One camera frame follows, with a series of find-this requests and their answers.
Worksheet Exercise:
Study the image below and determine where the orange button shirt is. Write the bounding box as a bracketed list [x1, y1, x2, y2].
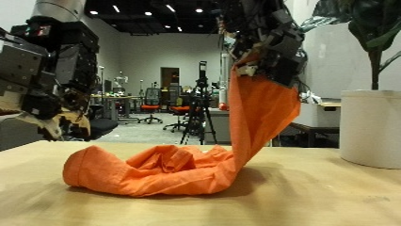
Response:
[61, 56, 303, 198]

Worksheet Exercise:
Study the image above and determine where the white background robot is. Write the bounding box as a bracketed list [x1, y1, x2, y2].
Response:
[112, 71, 129, 95]

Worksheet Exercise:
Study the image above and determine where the grey office desk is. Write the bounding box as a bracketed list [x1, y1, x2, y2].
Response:
[92, 93, 143, 121]

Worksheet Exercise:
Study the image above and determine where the low grey cabinet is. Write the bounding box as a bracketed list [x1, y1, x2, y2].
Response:
[0, 115, 46, 153]

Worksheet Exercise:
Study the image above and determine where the black office chair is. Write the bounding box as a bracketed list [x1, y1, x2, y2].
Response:
[87, 105, 120, 141]

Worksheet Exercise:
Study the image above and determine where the green large-leaf plant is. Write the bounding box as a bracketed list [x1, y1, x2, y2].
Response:
[300, 0, 401, 92]

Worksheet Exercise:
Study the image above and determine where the white storage bin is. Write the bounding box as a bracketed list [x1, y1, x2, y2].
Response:
[292, 90, 343, 128]

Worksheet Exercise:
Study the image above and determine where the brown door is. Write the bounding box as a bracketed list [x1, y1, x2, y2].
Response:
[160, 66, 180, 92]

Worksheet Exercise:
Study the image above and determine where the orange seat office chair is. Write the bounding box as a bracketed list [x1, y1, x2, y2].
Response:
[137, 88, 164, 125]
[161, 86, 192, 133]

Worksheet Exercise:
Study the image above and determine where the dark side table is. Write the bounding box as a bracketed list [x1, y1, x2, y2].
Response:
[271, 121, 341, 149]

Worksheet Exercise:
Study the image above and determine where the low grey counter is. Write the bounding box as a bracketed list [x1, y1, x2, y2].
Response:
[205, 107, 233, 145]

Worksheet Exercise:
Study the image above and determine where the white round plant pot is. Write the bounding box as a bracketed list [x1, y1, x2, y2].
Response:
[339, 89, 401, 170]

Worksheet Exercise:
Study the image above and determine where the black camera tripod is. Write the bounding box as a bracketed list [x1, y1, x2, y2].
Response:
[180, 60, 219, 146]

